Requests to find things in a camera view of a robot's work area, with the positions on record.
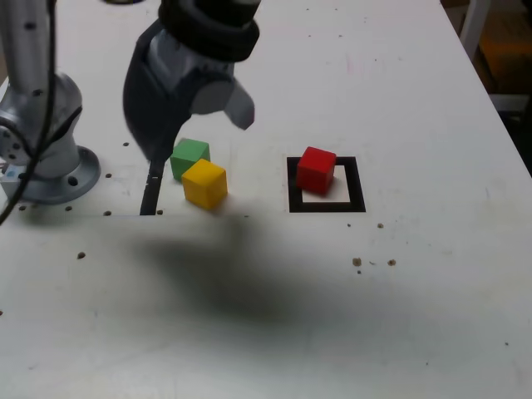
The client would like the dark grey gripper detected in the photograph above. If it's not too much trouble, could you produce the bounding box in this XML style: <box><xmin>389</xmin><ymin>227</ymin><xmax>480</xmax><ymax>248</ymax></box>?
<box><xmin>121</xmin><ymin>19</ymin><xmax>256</xmax><ymax>163</ymax></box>

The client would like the white metal frame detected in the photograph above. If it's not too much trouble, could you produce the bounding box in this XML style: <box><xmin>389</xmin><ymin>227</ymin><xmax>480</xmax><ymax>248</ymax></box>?
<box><xmin>459</xmin><ymin>0</ymin><xmax>532</xmax><ymax>112</ymax></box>

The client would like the green cube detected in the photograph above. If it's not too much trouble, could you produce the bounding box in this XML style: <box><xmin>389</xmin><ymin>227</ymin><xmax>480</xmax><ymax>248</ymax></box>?
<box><xmin>169</xmin><ymin>138</ymin><xmax>211</xmax><ymax>182</ymax></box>

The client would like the yellow cube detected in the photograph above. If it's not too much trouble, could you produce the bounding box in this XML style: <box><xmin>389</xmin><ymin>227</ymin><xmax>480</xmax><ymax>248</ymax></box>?
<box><xmin>181</xmin><ymin>159</ymin><xmax>229</xmax><ymax>210</ymax></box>

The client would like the black tape square outline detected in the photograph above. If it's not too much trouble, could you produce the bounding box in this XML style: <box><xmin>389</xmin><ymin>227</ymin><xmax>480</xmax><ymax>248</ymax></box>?
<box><xmin>286</xmin><ymin>155</ymin><xmax>367</xmax><ymax>214</ymax></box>

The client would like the black cable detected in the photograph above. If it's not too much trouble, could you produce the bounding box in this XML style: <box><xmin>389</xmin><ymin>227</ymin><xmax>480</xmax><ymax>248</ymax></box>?
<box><xmin>0</xmin><ymin>0</ymin><xmax>83</xmax><ymax>228</ymax></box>

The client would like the red cube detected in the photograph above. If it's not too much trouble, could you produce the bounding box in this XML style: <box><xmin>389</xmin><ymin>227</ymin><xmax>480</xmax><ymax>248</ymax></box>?
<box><xmin>296</xmin><ymin>145</ymin><xmax>337</xmax><ymax>195</ymax></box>

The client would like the black tape strip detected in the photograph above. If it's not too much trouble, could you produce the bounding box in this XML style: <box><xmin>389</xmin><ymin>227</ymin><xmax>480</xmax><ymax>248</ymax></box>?
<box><xmin>139</xmin><ymin>160</ymin><xmax>164</xmax><ymax>216</ymax></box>

